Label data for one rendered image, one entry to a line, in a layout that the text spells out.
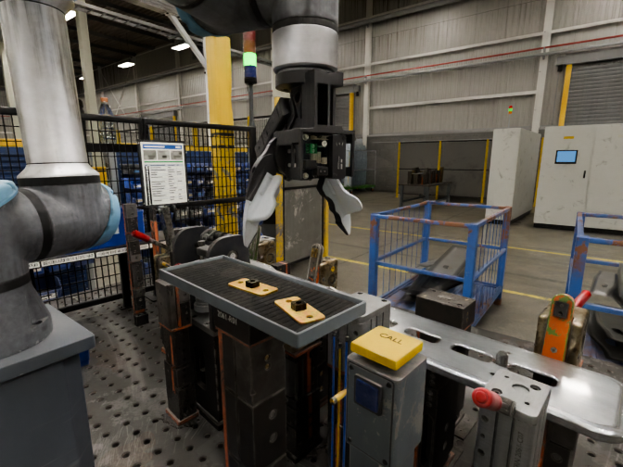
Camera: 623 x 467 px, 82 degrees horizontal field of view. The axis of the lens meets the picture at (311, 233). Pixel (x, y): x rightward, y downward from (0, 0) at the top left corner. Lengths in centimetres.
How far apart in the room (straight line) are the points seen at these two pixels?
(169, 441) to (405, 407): 72
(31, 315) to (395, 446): 54
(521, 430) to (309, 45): 52
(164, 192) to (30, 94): 120
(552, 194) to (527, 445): 807
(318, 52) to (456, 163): 1259
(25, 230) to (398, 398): 55
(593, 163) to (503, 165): 148
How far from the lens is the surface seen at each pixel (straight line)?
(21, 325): 66
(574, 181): 853
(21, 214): 65
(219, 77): 210
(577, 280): 253
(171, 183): 188
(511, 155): 858
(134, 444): 107
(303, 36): 42
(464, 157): 1291
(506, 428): 57
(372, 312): 63
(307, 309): 50
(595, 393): 77
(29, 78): 73
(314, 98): 40
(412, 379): 43
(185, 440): 104
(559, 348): 86
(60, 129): 71
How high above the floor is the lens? 136
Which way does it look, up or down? 12 degrees down
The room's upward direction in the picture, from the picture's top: straight up
